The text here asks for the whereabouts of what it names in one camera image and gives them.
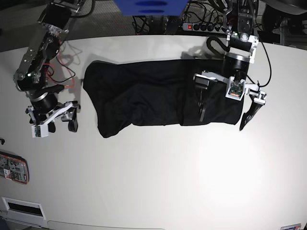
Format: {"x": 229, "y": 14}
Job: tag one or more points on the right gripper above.
{"x": 66, "y": 112}

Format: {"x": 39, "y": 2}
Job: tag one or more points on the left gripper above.
{"x": 202, "y": 82}

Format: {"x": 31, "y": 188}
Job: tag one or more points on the black T-shirt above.
{"x": 155, "y": 93}

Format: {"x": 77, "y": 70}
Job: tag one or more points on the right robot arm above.
{"x": 34, "y": 70}

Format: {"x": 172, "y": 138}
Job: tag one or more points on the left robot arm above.
{"x": 238, "y": 53}

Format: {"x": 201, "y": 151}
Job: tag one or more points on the orange framed circuit board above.
{"x": 13, "y": 167}

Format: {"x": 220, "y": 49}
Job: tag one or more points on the black power strip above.
{"x": 204, "y": 28}

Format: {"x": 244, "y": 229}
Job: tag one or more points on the white vented box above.
{"x": 24, "y": 212}

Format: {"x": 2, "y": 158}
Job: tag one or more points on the blue plastic bin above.
{"x": 151, "y": 7}

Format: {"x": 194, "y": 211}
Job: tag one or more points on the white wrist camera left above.
{"x": 235, "y": 89}

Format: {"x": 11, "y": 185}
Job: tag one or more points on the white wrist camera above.
{"x": 235, "y": 89}
{"x": 39, "y": 131}

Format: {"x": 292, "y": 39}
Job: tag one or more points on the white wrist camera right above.
{"x": 39, "y": 131}

